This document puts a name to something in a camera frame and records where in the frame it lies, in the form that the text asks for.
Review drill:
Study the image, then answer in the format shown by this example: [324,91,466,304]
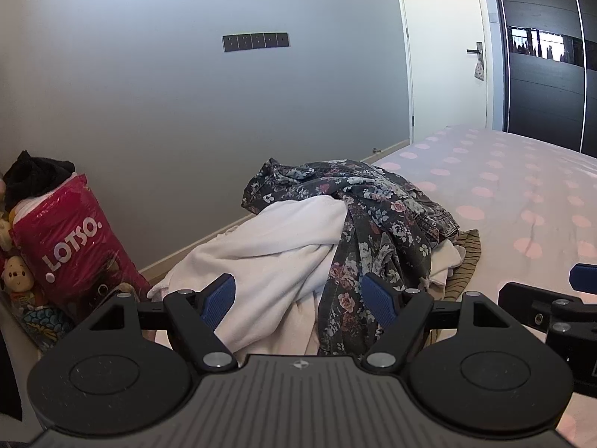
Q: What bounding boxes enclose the dark sliding wardrobe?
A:
[489,0,597,158]

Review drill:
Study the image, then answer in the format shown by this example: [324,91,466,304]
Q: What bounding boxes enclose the blue patterned plush toy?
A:
[19,305,78,354]

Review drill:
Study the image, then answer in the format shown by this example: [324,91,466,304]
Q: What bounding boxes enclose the white garment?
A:
[147,195,350,356]

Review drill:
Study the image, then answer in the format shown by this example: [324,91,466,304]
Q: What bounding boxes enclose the white door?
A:
[394,0,496,144]

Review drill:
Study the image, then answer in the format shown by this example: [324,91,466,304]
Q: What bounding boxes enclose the cream garment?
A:
[426,238,467,290]

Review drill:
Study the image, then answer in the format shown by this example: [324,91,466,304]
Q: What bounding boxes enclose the dark floral pants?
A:
[241,159,460,358]

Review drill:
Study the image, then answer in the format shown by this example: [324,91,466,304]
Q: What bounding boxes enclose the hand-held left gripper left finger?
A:
[87,273,238,370]

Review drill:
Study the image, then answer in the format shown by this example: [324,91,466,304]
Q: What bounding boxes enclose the yellow bear plush toy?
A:
[1,256,39,308]

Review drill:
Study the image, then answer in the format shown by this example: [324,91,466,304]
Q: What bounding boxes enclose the red plastic bag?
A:
[10,174,152,323]

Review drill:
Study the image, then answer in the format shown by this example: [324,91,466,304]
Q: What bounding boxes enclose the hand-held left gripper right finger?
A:
[359,272,511,370]

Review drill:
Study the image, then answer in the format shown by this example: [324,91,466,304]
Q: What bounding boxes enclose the bed with pink dotted sheet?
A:
[149,125,597,448]

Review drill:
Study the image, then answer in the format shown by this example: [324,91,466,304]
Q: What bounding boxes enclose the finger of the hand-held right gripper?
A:
[570,264,597,293]
[498,282,597,337]

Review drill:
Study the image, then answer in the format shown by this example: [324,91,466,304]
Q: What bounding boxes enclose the dark wall switch panel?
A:
[222,32,289,52]

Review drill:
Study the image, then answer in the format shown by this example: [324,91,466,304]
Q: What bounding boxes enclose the brown striped garment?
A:
[431,228,481,342]

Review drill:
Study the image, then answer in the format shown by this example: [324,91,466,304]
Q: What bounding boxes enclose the black cloth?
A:
[4,150,76,212]

